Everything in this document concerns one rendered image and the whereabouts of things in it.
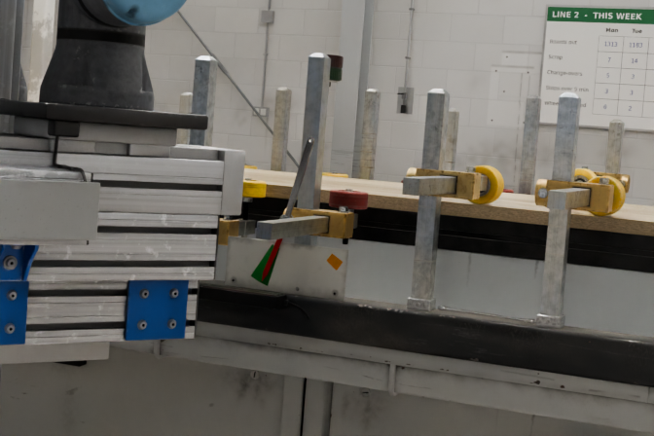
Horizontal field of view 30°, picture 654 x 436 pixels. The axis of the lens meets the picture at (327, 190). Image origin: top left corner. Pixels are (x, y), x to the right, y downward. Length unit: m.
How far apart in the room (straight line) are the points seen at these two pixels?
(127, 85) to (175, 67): 9.64
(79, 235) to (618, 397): 1.18
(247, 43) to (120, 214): 9.28
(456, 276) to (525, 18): 7.38
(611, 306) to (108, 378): 1.19
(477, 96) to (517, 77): 0.36
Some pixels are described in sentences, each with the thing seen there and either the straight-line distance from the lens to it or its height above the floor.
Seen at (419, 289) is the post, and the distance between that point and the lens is 2.35.
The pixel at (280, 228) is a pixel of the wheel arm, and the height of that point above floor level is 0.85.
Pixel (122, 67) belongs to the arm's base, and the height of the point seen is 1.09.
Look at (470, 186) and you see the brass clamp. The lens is 2.30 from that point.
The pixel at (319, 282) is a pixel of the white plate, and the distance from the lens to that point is 2.41.
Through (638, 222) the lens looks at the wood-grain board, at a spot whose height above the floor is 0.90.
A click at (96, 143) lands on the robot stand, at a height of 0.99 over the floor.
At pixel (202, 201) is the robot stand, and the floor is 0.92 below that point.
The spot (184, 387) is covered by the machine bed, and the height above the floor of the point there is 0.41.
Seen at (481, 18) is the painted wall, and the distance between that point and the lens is 9.97.
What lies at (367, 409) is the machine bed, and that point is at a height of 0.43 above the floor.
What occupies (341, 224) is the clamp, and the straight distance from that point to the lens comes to 2.38.
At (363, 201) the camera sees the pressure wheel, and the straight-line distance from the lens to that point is 2.50.
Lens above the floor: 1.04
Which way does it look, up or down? 3 degrees down
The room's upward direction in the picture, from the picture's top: 4 degrees clockwise
